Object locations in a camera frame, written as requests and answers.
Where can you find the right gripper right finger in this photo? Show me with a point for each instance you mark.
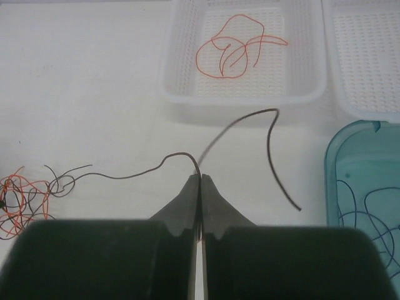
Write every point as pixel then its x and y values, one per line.
pixel 242 260

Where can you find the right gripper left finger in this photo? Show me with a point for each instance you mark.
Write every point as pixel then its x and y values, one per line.
pixel 151 258

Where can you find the teal transparent plastic tub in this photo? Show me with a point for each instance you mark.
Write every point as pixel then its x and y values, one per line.
pixel 361 175

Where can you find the left white perforated basket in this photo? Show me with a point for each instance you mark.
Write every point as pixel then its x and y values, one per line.
pixel 222 58

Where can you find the white perforated basket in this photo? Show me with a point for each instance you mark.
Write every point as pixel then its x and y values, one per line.
pixel 222 58
pixel 363 45

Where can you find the right white perforated basket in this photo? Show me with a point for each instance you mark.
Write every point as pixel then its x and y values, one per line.
pixel 363 45

